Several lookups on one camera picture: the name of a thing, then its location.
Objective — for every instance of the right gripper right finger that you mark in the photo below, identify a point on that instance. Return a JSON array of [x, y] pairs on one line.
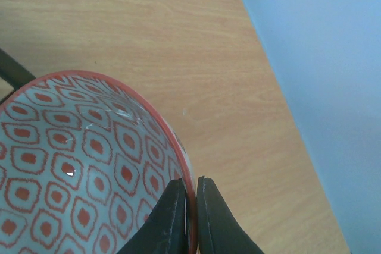
[[218, 231]]

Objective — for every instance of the black wire dish rack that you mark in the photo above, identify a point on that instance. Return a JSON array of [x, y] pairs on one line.
[[14, 74]]

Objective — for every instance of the red patterned white bowl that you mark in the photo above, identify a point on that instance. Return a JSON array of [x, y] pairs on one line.
[[84, 160]]

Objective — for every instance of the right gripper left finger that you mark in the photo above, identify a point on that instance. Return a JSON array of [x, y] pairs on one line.
[[164, 230]]

